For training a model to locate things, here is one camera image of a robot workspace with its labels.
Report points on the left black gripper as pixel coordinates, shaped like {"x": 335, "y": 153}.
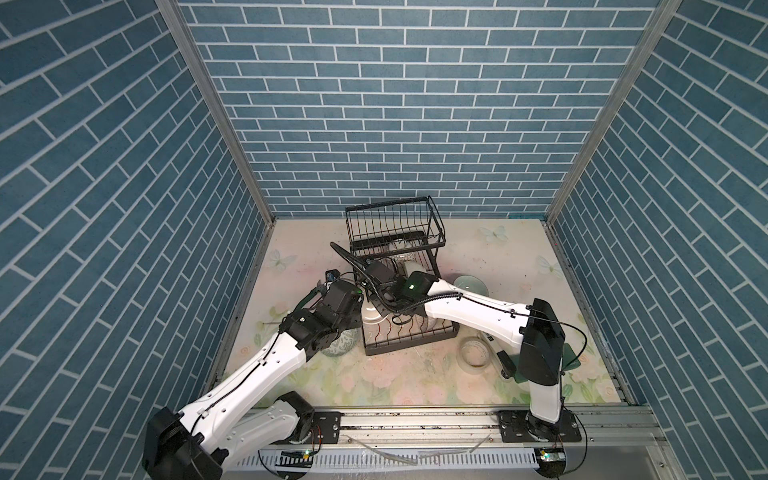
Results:
{"x": 356, "y": 312}

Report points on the plain white ceramic bowl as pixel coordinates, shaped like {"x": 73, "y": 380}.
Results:
{"x": 370, "y": 315}

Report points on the green rimmed striped bowl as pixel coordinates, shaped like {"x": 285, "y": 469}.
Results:
{"x": 345, "y": 343}

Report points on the cream ceramic bowl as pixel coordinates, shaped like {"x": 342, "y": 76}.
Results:
{"x": 411, "y": 266}

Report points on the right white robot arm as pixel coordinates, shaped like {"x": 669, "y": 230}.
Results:
{"x": 533, "y": 331}

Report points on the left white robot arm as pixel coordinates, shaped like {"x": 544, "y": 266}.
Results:
{"x": 213, "y": 433}

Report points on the left controller board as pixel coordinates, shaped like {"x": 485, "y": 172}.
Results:
{"x": 290, "y": 461}

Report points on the controller board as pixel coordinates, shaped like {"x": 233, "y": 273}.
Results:
{"x": 290, "y": 461}
{"x": 551, "y": 462}

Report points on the green sponge pad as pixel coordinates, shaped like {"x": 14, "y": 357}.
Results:
{"x": 570, "y": 359}

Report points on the right controller board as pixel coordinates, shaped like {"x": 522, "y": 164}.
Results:
{"x": 551, "y": 462}

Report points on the black wire dish rack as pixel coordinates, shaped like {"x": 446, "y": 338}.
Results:
{"x": 370, "y": 228}

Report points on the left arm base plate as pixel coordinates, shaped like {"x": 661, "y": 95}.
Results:
{"x": 323, "y": 426}

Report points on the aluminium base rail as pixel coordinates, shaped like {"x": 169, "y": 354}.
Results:
{"x": 406, "y": 430}

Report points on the white cable tie strip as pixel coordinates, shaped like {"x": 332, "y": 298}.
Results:
{"x": 419, "y": 455}

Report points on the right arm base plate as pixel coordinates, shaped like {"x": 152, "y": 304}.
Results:
{"x": 520, "y": 426}

